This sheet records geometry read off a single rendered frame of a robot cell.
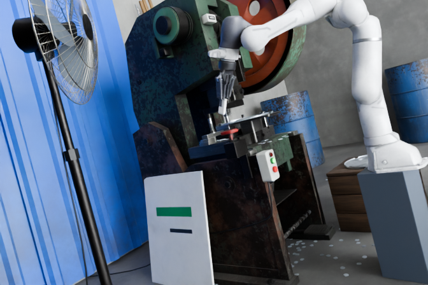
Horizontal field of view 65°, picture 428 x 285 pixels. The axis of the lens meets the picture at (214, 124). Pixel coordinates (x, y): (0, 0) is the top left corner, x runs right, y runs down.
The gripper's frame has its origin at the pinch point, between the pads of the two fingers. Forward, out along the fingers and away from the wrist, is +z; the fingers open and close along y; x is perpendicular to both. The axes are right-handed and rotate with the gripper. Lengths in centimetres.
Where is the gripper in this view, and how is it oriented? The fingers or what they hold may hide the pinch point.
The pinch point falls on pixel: (222, 106)
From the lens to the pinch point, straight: 149.4
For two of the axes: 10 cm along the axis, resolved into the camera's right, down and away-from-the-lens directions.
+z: -1.0, 9.5, 2.8
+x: -7.9, -2.5, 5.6
